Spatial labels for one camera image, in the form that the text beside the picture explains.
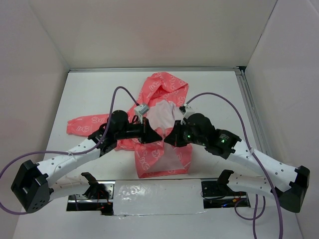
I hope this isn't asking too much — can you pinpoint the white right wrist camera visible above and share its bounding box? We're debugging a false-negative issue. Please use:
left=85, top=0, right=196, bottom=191
left=179, top=104, right=194, bottom=121

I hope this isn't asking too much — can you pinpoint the pink hooded kids jacket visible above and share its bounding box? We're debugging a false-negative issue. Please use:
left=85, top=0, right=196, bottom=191
left=66, top=72, right=194, bottom=179

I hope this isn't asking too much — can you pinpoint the aluminium rail right edge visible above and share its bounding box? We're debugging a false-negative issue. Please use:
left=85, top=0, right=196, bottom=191
left=235, top=66, right=270, bottom=154

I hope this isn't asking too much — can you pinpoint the aluminium rail edge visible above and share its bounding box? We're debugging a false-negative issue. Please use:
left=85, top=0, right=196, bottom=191
left=235, top=66, right=270, bottom=154
left=69, top=66, right=247, bottom=73

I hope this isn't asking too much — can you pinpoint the aluminium rail back edge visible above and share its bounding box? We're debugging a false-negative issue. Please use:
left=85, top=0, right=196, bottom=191
left=69, top=66, right=247, bottom=73

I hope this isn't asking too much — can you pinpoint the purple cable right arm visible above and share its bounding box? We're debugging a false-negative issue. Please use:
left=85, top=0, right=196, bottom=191
left=185, top=92, right=285, bottom=239

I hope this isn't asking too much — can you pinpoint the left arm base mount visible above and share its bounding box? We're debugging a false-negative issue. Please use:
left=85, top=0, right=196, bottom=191
left=66, top=172, right=115, bottom=216

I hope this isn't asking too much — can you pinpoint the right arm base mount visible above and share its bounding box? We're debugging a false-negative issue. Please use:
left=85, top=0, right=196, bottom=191
left=200, top=170, right=250, bottom=209

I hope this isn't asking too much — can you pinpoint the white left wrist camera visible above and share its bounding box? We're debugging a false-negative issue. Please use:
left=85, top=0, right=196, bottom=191
left=134, top=103, right=150, bottom=122

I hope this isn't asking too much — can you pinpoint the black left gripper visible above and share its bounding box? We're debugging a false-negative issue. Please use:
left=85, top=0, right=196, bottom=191
left=115, top=117, right=161, bottom=144

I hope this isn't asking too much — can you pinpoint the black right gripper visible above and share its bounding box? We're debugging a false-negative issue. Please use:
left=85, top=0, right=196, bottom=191
left=164, top=119, right=206, bottom=146

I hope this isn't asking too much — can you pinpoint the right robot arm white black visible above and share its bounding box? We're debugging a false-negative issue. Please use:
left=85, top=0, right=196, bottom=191
left=164, top=113, right=310, bottom=213

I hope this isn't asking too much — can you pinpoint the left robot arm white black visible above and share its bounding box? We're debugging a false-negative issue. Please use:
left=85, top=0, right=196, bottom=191
left=11, top=110, right=162, bottom=214

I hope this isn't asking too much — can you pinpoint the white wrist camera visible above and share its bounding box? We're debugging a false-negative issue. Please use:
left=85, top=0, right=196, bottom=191
left=179, top=104, right=194, bottom=121
left=134, top=103, right=150, bottom=122

